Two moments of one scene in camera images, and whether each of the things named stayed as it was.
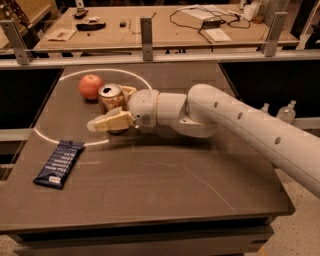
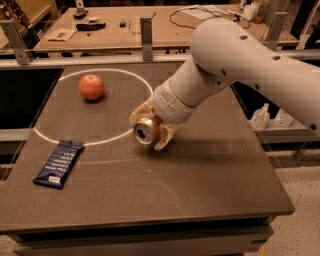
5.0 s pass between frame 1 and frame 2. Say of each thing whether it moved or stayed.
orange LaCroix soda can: moved
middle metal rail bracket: stayed
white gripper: moved
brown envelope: stayed
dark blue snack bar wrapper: stayed
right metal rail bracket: stayed
